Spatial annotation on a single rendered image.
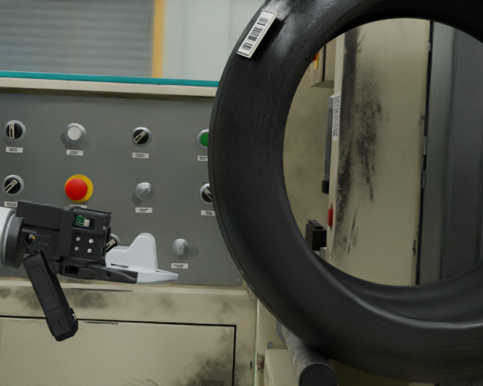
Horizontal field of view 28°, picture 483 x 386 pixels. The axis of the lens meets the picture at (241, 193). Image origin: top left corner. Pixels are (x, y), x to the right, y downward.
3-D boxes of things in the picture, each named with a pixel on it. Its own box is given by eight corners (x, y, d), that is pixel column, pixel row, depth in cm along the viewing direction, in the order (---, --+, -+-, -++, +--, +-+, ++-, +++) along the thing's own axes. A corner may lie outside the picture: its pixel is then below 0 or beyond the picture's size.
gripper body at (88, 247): (110, 217, 117) (11, 201, 117) (99, 286, 117) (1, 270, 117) (116, 213, 125) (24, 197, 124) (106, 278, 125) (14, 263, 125)
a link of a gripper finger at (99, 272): (136, 273, 117) (65, 261, 117) (135, 286, 117) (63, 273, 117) (140, 268, 121) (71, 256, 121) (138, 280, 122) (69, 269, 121)
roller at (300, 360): (307, 307, 145) (313, 336, 145) (277, 315, 145) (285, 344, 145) (333, 360, 110) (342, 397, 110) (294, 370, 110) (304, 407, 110)
